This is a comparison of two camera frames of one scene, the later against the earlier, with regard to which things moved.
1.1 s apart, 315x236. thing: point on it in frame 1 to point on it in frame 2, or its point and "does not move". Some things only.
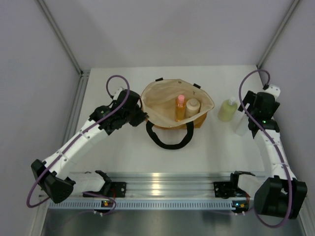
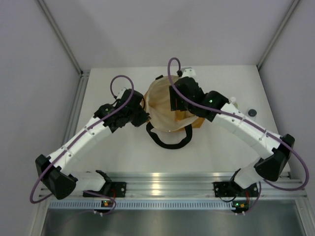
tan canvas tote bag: [176, 103] does not move
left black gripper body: [135, 117] does not move
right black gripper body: [250, 98] to [177, 104]
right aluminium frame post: [277, 33] does not move
